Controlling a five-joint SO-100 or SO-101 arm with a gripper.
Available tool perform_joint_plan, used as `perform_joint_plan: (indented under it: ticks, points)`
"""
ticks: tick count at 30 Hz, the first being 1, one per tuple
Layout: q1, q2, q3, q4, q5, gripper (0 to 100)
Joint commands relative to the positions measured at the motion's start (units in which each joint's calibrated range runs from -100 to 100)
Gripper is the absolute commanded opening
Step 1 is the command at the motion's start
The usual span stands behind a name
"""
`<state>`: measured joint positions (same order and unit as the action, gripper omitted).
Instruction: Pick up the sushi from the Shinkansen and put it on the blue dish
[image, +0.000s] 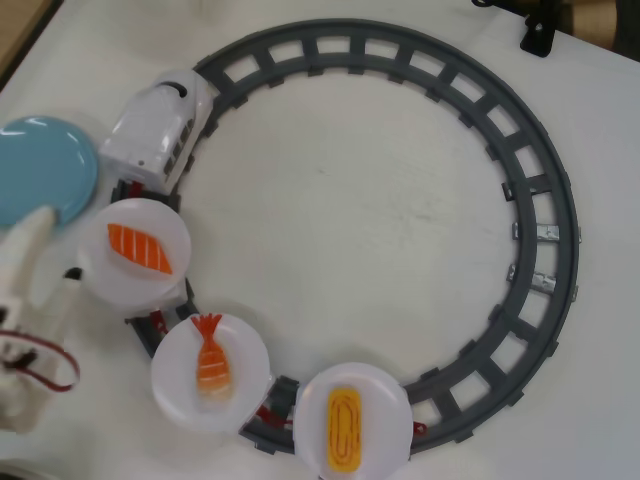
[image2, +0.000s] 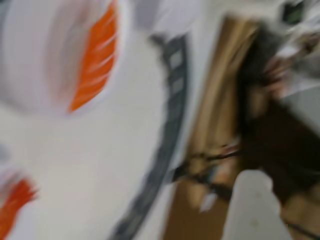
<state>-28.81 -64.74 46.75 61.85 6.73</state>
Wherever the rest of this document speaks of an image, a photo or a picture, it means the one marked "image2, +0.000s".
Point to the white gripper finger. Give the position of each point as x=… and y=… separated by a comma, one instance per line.
x=250, y=212

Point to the salmon nigiri sushi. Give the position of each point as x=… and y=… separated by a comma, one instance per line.
x=97, y=60
x=13, y=202

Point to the dark brown bulky object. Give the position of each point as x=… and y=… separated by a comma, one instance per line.
x=270, y=125

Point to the light brown wooden board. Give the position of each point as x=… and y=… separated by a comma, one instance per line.
x=222, y=82

